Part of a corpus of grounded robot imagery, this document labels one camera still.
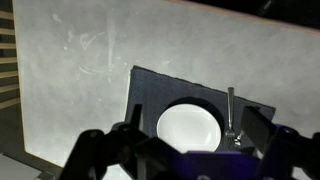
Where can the silver metal fork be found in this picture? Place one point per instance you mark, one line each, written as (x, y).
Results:
(230, 110)

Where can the white round plate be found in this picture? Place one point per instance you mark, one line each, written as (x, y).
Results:
(188, 128)

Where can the wooden slatted furniture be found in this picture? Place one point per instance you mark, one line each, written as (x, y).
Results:
(6, 60)

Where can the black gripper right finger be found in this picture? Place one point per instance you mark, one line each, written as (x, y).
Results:
(263, 130)

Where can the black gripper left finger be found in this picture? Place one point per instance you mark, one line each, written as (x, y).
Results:
(96, 150)

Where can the dark blue placemat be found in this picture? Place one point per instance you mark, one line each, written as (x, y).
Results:
(156, 90)

